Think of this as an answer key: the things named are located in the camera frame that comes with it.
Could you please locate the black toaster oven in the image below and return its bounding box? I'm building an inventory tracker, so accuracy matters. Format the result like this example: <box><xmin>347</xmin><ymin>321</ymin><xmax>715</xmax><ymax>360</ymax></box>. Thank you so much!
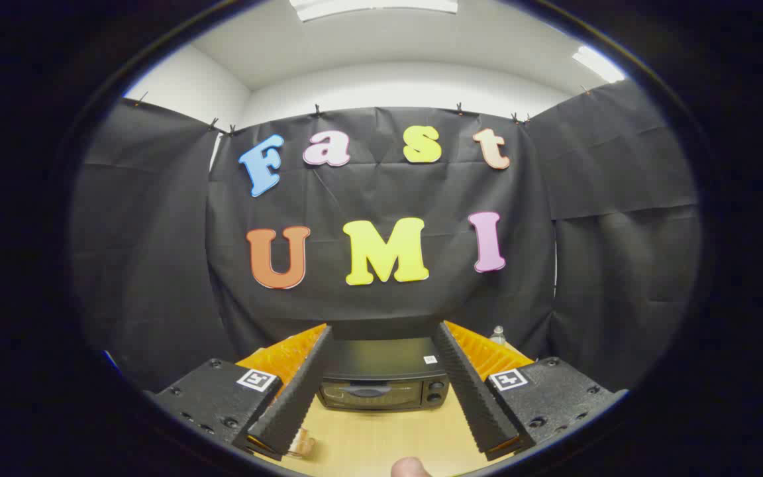
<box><xmin>315</xmin><ymin>337</ymin><xmax>452</xmax><ymax>413</ymax></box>

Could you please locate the sandwich with lettuce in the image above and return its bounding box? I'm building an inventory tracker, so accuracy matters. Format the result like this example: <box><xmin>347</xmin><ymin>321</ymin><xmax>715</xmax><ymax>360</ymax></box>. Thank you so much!
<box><xmin>287</xmin><ymin>427</ymin><xmax>317</xmax><ymax>459</ymax></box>

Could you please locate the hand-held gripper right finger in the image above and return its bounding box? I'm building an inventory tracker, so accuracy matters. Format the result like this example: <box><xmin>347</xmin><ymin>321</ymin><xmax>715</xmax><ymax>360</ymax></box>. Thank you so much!
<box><xmin>432</xmin><ymin>321</ymin><xmax>629</xmax><ymax>462</ymax></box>

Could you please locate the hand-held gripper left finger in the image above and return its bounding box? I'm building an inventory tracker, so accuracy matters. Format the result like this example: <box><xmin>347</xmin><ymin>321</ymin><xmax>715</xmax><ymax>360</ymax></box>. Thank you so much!
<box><xmin>146</xmin><ymin>323</ymin><xmax>334</xmax><ymax>462</ymax></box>

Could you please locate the long ceiling light panel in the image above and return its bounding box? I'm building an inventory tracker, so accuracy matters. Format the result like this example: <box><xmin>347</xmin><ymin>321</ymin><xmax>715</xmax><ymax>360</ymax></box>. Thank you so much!
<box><xmin>289</xmin><ymin>0</ymin><xmax>460</xmax><ymax>23</ymax></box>

